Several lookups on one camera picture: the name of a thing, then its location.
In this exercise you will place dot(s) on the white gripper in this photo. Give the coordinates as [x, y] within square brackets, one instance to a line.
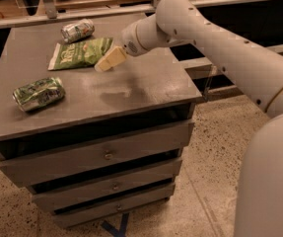
[129, 42]

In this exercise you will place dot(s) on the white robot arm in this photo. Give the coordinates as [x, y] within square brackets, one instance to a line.
[256, 71]

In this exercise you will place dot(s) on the green jalapeno chip bag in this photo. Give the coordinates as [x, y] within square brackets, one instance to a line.
[79, 54]

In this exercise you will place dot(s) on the silver soda can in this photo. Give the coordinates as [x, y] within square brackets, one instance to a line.
[78, 30]

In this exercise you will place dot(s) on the green soda can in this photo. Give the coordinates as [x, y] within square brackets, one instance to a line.
[39, 94]

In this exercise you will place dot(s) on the grey drawer cabinet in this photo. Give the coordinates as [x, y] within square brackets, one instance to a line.
[142, 93]

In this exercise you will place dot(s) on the grey metal railing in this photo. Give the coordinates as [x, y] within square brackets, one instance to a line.
[257, 20]

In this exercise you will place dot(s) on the top grey drawer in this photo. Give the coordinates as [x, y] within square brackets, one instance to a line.
[39, 168]

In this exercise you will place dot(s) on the grey drawer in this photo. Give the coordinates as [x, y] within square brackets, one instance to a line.
[114, 205]
[108, 185]
[39, 168]

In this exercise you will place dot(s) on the middle grey drawer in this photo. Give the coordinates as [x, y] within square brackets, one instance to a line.
[108, 185]

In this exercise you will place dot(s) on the bottom grey drawer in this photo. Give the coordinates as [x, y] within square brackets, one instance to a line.
[114, 205]

